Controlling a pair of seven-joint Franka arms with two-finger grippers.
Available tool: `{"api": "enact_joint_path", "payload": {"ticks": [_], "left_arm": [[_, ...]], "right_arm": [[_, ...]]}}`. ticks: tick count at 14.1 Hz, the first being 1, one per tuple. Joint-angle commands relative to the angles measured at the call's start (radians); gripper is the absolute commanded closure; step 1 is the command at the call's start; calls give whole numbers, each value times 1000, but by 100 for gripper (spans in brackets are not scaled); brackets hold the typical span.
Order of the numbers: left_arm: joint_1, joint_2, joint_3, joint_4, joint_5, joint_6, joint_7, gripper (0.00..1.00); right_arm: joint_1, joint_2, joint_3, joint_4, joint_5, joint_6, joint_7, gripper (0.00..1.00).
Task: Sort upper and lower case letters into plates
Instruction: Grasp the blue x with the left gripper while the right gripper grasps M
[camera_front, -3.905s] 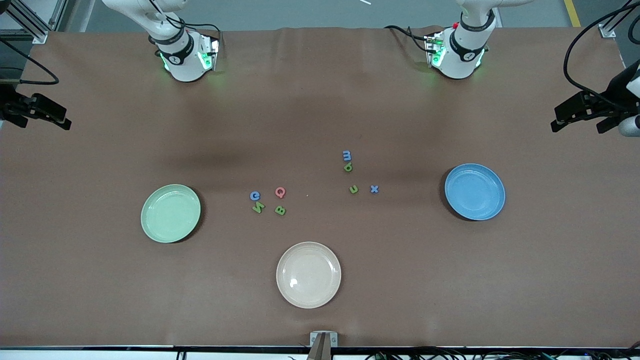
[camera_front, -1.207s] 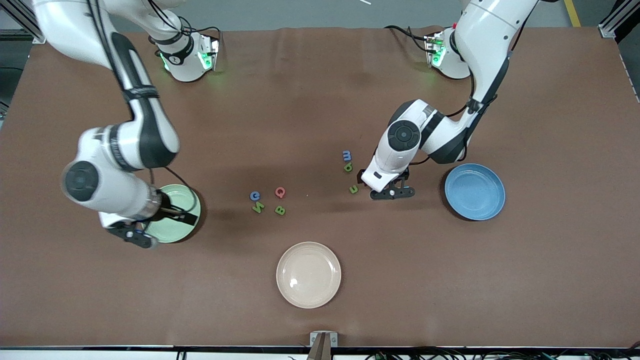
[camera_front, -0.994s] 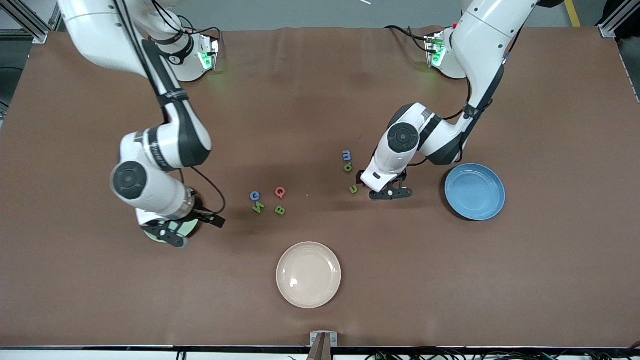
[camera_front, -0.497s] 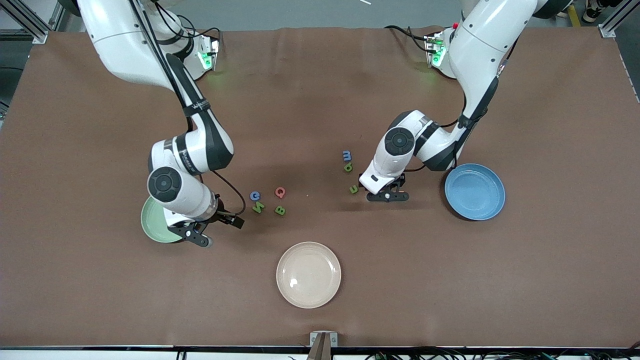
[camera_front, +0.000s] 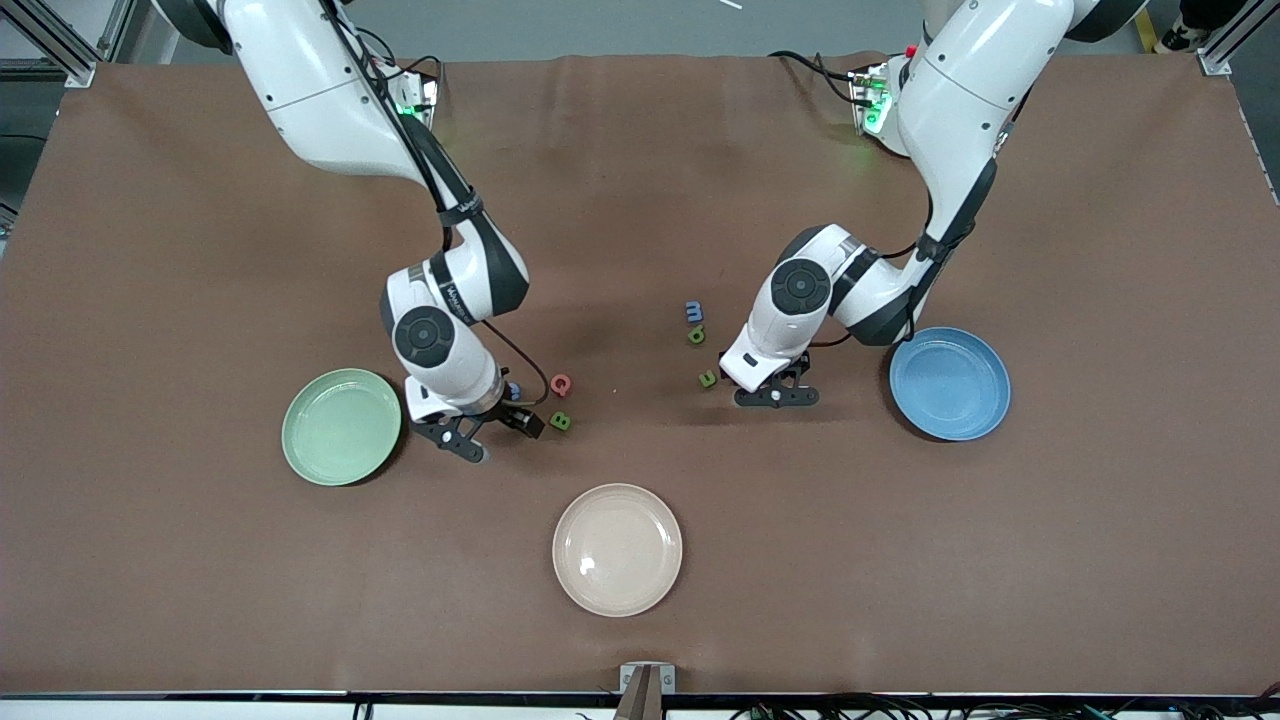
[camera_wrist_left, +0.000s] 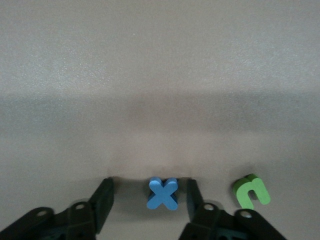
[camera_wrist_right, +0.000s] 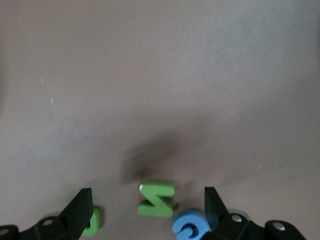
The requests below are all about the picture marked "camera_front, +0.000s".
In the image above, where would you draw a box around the green plate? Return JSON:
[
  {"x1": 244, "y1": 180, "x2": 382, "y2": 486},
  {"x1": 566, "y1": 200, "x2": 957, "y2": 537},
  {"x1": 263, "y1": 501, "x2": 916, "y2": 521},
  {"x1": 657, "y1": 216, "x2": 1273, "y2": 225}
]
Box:
[{"x1": 281, "y1": 368, "x2": 403, "y2": 488}]

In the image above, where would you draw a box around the blue plate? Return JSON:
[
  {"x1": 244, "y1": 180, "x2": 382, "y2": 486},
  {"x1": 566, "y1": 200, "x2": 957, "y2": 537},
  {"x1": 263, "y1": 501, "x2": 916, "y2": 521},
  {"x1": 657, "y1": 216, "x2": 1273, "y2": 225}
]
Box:
[{"x1": 889, "y1": 326, "x2": 1012, "y2": 442}]

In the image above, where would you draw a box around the beige plate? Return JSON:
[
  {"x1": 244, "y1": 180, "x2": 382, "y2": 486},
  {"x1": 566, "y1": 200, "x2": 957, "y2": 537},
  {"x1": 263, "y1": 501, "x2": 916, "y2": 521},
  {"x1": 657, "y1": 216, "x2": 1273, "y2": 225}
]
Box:
[{"x1": 552, "y1": 483, "x2": 684, "y2": 618}]

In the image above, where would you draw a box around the brown table mat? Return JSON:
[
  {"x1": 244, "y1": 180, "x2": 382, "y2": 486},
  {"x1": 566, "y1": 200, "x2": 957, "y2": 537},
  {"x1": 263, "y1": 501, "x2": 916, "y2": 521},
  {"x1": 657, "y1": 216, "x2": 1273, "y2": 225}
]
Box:
[{"x1": 0, "y1": 52, "x2": 1280, "y2": 696}]

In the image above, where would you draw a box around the black white shoe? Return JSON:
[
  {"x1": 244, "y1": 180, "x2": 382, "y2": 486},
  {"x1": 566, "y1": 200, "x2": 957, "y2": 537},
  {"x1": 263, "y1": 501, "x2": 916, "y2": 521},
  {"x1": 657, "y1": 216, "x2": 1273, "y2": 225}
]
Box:
[{"x1": 1155, "y1": 0, "x2": 1216, "y2": 53}]

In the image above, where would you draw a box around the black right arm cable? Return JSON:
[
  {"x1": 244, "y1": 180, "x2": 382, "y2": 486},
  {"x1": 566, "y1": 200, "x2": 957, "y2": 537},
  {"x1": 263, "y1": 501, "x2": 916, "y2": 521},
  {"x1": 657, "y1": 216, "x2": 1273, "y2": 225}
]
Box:
[{"x1": 478, "y1": 316, "x2": 551, "y2": 406}]

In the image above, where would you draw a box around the metal camera bracket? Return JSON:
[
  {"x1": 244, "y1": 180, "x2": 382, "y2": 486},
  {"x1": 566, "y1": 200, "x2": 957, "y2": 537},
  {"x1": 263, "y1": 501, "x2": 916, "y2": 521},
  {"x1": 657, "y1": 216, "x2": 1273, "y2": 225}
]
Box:
[{"x1": 619, "y1": 662, "x2": 677, "y2": 720}]

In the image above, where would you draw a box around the metal base bracket green light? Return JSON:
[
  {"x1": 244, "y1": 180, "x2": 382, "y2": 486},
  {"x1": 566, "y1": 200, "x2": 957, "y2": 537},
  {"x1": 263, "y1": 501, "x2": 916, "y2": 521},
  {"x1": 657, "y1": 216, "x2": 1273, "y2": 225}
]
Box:
[
  {"x1": 395, "y1": 72, "x2": 443, "y2": 136},
  {"x1": 848, "y1": 62, "x2": 893, "y2": 136}
]

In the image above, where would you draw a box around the black base cable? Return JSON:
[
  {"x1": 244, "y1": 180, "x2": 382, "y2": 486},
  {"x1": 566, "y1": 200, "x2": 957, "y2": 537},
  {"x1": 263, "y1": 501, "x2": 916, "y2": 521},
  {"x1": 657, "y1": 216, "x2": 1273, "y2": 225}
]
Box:
[{"x1": 768, "y1": 50, "x2": 861, "y2": 106}]

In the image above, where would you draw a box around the black cable bundle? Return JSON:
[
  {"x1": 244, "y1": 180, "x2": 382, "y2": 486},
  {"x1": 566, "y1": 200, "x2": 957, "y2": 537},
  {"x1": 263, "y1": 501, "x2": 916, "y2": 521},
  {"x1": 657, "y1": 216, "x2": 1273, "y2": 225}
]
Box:
[{"x1": 730, "y1": 695, "x2": 1280, "y2": 720}]

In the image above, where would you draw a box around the aluminium frame post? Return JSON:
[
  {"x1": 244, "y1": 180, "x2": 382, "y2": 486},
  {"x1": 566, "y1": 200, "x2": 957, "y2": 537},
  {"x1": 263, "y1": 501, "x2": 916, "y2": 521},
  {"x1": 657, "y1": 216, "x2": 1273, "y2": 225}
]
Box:
[
  {"x1": 0, "y1": 0, "x2": 98, "y2": 89},
  {"x1": 1197, "y1": 0, "x2": 1280, "y2": 77}
]

